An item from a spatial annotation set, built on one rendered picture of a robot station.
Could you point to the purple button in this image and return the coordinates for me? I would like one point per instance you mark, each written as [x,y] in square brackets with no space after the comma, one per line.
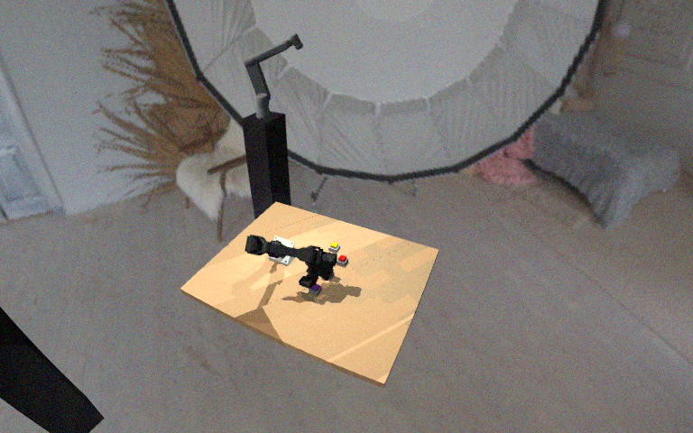
[316,290]

